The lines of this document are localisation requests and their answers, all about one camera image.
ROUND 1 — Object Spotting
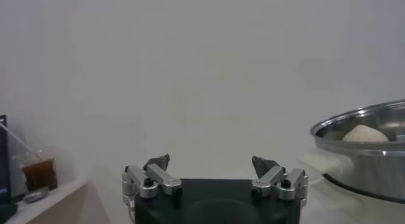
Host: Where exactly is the stainless steel steamer pot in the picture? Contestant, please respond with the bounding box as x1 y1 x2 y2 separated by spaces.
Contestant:
309 99 405 204

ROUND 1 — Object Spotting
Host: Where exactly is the white steamed baozi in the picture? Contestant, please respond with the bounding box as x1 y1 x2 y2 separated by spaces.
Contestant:
342 124 390 143

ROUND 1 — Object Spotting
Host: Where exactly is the white side table with cup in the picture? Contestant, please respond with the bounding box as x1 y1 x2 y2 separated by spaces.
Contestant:
6 177 111 224

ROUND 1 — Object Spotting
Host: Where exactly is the dark screen device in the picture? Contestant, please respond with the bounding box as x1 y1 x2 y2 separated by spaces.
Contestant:
0 114 18 224

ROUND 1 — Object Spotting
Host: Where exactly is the plastic cup of iced coffee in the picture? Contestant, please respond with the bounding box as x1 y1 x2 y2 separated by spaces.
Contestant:
11 147 59 192

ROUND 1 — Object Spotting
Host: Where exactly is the round grey disc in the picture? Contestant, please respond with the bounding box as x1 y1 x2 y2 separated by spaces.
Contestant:
22 187 51 204

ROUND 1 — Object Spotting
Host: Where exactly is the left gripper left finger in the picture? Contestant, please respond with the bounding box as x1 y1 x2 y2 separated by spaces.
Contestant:
121 153 184 221

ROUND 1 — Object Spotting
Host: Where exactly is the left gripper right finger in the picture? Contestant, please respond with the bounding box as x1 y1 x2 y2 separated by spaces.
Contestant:
251 155 309 209

